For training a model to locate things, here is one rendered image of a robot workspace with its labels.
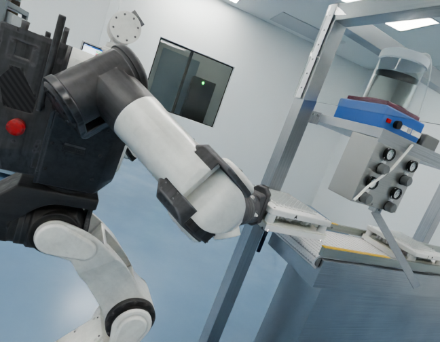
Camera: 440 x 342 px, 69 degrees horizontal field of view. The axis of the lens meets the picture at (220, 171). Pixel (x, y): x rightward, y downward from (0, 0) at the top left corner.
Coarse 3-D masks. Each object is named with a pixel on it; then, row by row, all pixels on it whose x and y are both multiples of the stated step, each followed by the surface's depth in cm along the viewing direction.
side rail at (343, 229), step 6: (330, 228) 141; (336, 228) 142; (342, 228) 144; (348, 228) 145; (354, 228) 148; (354, 234) 148; (360, 234) 150; (372, 234) 153; (432, 246) 177; (438, 246) 180
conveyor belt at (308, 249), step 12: (288, 240) 117; (300, 240) 114; (312, 240) 118; (324, 240) 124; (336, 240) 130; (348, 240) 137; (360, 240) 144; (300, 252) 111; (312, 252) 107; (372, 252) 132; (384, 252) 139; (312, 264) 105; (372, 264) 118
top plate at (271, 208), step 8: (272, 208) 93; (280, 208) 96; (288, 208) 99; (288, 216) 95; (296, 216) 97; (304, 216) 98; (312, 216) 101; (320, 216) 105; (320, 224) 102; (328, 224) 103
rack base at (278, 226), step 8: (264, 216) 98; (264, 224) 94; (272, 224) 94; (280, 224) 97; (288, 224) 100; (280, 232) 96; (288, 232) 97; (296, 232) 99; (304, 232) 100; (312, 232) 101
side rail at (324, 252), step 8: (320, 248) 104; (328, 248) 103; (328, 256) 104; (336, 256) 106; (344, 256) 107; (352, 256) 109; (360, 256) 111; (368, 256) 112; (376, 256) 114; (376, 264) 116; (384, 264) 118; (392, 264) 120; (416, 264) 126; (424, 264) 129; (432, 264) 133; (432, 272) 132
